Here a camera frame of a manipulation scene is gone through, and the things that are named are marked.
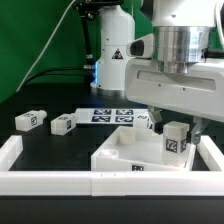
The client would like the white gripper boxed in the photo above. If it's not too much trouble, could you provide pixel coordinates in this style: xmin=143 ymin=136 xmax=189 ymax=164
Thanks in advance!
xmin=125 ymin=59 xmax=224 ymax=145

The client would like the white square table top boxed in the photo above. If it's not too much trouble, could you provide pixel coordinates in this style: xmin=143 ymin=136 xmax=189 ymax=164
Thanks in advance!
xmin=91 ymin=126 xmax=196 ymax=172

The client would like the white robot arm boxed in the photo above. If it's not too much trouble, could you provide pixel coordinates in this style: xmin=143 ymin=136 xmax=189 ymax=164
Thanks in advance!
xmin=91 ymin=0 xmax=224 ymax=144

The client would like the white U-shaped fence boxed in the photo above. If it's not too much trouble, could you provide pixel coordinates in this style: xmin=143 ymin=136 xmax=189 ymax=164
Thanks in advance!
xmin=0 ymin=136 xmax=224 ymax=196

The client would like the white sheet with markers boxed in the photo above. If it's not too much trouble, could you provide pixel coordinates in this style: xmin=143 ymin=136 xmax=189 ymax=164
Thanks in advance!
xmin=75 ymin=108 xmax=148 ymax=125

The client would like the black stand pole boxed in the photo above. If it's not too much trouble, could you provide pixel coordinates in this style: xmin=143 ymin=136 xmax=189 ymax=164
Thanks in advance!
xmin=72 ymin=0 xmax=124 ymax=69

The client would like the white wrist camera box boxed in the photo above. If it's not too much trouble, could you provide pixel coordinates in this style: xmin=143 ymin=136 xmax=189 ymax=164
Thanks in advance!
xmin=126 ymin=34 xmax=154 ymax=59

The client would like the black cable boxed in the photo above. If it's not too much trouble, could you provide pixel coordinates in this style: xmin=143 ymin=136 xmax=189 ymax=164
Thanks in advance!
xmin=18 ymin=67 xmax=94 ymax=93

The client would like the white cable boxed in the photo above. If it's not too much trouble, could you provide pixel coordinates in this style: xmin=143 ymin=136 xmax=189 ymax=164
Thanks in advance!
xmin=15 ymin=0 xmax=78 ymax=93

